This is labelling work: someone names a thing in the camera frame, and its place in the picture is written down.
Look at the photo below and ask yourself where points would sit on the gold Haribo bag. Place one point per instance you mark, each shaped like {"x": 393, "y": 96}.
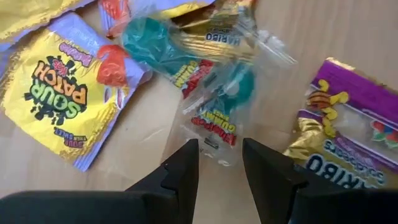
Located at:
{"x": 214, "y": 40}

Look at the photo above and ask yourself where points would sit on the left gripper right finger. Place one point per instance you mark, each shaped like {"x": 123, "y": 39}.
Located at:
{"x": 311, "y": 208}

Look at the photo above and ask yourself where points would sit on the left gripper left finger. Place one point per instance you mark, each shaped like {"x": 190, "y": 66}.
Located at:
{"x": 93, "y": 208}

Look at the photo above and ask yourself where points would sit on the purple Haribo bag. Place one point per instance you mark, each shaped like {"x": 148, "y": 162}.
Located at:
{"x": 357, "y": 102}

